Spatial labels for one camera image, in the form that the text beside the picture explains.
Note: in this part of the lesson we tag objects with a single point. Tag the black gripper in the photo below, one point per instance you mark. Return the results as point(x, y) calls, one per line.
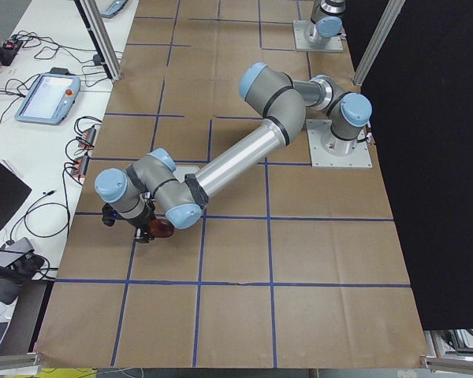
point(138, 224)

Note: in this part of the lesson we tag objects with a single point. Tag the red yellow mango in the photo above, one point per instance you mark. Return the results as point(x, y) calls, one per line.
point(160, 228)

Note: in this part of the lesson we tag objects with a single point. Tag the silver digital kitchen scale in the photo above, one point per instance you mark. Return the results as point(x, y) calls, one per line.
point(183, 170)

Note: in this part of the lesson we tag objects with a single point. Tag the grey usb hub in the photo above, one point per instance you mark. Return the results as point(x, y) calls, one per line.
point(80, 167)

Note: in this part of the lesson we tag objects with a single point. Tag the brown paper table cover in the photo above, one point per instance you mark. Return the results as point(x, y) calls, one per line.
point(291, 266)

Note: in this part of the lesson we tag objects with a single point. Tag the blue teach pendant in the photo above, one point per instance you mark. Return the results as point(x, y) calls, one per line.
point(49, 100)

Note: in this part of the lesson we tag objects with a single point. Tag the black curtain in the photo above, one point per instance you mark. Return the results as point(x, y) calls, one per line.
point(421, 90)

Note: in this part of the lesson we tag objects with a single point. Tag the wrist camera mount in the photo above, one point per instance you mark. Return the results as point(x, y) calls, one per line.
point(110, 215)

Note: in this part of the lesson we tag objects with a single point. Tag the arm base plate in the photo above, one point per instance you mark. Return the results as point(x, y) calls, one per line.
point(327, 151)
point(304, 41)

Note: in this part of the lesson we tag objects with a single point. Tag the aluminium profile post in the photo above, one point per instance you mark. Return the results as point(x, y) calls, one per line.
point(93, 23)

